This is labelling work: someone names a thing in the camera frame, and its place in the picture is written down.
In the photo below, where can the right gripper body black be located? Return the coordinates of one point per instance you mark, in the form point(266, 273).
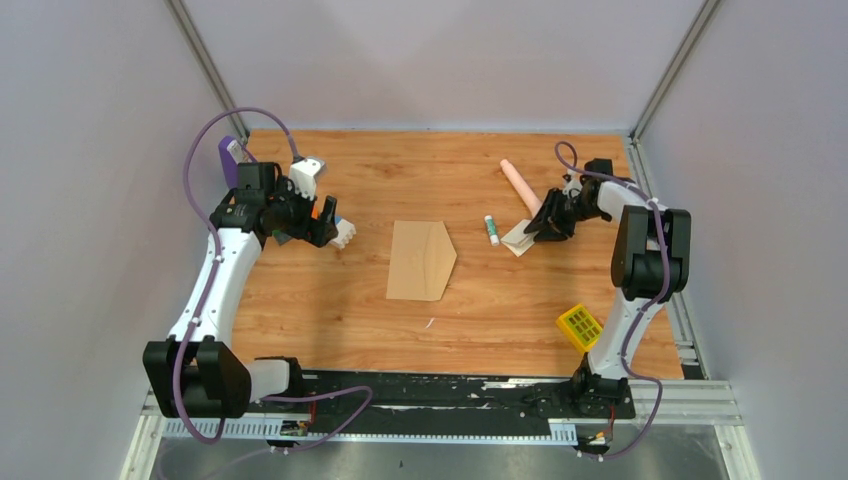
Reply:
point(575, 208)

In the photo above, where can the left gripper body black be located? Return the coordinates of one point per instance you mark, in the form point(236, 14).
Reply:
point(292, 214)

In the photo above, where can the beige letter paper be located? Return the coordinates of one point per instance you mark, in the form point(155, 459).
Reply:
point(516, 240)

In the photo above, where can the brown paper envelope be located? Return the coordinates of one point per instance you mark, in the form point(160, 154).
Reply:
point(422, 259)

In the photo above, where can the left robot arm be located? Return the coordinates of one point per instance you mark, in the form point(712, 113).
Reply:
point(194, 372)

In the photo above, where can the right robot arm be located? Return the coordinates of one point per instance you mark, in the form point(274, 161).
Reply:
point(649, 263)

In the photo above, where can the blue white toy block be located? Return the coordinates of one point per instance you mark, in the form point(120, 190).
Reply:
point(345, 232)

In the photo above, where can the pink cylindrical tube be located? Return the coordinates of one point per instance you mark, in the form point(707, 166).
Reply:
point(521, 187)

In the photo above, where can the green white glue stick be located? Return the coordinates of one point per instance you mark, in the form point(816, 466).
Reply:
point(491, 230)

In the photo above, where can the purple holder stand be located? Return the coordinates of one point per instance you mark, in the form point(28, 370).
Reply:
point(232, 153)

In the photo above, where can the yellow toy block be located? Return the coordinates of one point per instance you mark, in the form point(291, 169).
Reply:
point(580, 327)

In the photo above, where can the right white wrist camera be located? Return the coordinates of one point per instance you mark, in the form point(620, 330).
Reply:
point(572, 184)

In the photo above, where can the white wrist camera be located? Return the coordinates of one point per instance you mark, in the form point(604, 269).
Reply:
point(572, 184)
point(305, 174)

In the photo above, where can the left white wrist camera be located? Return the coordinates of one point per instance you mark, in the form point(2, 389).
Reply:
point(305, 174)

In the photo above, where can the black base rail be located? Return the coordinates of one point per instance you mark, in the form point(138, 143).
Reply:
point(433, 405)

